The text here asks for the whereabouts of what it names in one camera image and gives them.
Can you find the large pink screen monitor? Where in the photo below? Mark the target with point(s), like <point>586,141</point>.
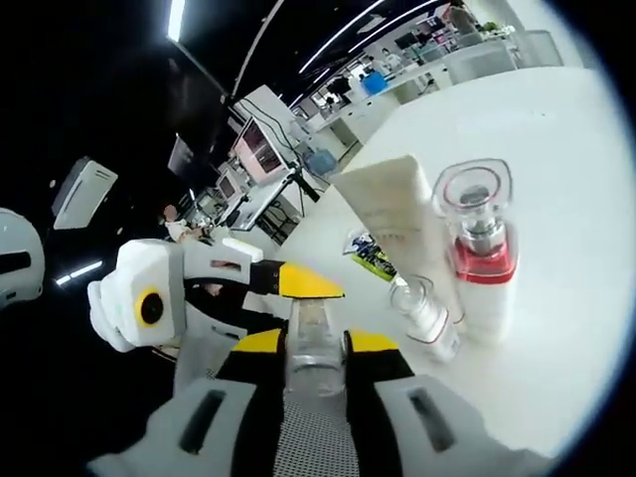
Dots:
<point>258,154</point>

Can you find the silver green skincare sachet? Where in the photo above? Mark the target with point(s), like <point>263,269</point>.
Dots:
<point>377,263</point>

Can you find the grey mesh office chair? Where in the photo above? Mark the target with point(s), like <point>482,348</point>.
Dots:
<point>313,437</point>

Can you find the blue water jug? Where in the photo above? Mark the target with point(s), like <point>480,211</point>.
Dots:
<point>320,162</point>

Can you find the white skincare bottle red collar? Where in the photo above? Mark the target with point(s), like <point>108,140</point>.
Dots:
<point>484,308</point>

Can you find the small clear skincare bottle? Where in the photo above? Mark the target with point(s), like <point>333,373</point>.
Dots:
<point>432,323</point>

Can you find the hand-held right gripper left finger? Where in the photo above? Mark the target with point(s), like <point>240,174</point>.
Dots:
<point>199,422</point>

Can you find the small desk monitor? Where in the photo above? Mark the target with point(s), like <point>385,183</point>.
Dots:
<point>228,186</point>

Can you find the white office chair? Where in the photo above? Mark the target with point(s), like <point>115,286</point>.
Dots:
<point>479,63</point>
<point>539,47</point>

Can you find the blue storage bin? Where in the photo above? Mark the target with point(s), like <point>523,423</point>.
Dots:
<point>375,83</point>

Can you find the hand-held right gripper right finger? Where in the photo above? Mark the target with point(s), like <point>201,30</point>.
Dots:
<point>432,417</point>

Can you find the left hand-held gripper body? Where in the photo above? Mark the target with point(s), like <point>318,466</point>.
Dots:
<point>124,278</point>

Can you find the white skincare tube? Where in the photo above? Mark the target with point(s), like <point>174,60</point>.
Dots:
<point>397,208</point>

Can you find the white ceiling air conditioner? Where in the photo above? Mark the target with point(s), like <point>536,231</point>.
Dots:
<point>84,194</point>

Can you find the white worn device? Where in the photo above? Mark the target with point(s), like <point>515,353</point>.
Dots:
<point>17,258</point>

